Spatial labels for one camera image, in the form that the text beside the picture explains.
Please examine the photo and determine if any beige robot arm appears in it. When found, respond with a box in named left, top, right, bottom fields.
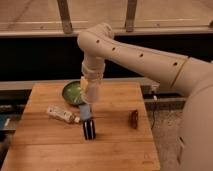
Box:
left=77, top=23, right=213, bottom=171

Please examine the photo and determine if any left wooden post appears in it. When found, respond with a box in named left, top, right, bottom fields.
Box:
left=57, top=0, right=73, bottom=34

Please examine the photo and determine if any dark red small object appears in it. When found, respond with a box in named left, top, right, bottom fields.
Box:
left=130, top=110, right=138, bottom=129

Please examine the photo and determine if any wooden post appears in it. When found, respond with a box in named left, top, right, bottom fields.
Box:
left=125, top=0, right=137, bottom=32
left=57, top=0, right=73, bottom=34

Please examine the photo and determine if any white ceramic cup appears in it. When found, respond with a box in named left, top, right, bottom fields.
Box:
left=81, top=81, right=100, bottom=104

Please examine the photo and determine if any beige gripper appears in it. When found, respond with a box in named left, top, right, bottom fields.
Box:
left=80, top=63, right=105, bottom=92

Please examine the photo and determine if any white tube with label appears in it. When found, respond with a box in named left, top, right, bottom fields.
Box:
left=46, top=106, right=80, bottom=124

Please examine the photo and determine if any green bowl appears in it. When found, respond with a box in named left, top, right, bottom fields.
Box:
left=62, top=81, right=84, bottom=106

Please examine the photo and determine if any right wooden post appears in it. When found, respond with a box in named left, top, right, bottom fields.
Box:
left=125, top=0, right=137, bottom=32

